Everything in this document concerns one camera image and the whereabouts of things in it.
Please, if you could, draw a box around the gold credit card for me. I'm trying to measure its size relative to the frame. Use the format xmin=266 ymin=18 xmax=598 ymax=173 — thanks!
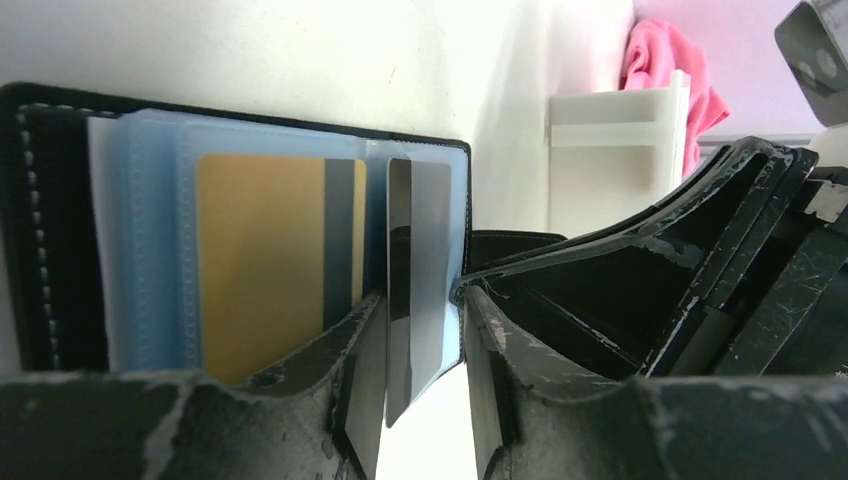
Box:
xmin=195 ymin=153 xmax=367 ymax=384

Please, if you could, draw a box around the white plastic bin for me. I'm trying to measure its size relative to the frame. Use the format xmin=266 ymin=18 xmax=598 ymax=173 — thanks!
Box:
xmin=547 ymin=70 xmax=690 ymax=238

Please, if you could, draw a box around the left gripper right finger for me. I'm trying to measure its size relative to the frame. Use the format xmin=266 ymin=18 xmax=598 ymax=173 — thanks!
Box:
xmin=464 ymin=287 xmax=847 ymax=479

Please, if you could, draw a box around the black leather card holder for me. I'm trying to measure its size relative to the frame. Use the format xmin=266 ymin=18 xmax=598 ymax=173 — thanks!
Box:
xmin=0 ymin=82 xmax=568 ymax=389

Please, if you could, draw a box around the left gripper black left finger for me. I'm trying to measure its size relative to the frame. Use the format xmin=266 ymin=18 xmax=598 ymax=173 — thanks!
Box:
xmin=1 ymin=291 xmax=387 ymax=479

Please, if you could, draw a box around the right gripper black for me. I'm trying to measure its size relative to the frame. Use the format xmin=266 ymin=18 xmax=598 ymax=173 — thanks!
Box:
xmin=459 ymin=137 xmax=847 ymax=380

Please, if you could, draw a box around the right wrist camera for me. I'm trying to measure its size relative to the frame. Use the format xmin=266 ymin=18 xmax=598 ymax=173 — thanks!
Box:
xmin=774 ymin=0 xmax=847 ymax=128

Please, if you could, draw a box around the pink crumpled cloth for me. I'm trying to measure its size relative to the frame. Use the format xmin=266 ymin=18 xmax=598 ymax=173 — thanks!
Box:
xmin=620 ymin=19 xmax=730 ymax=176

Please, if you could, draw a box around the dark glossy credit card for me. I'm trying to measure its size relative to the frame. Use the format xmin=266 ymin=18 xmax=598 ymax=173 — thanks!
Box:
xmin=386 ymin=158 xmax=451 ymax=428

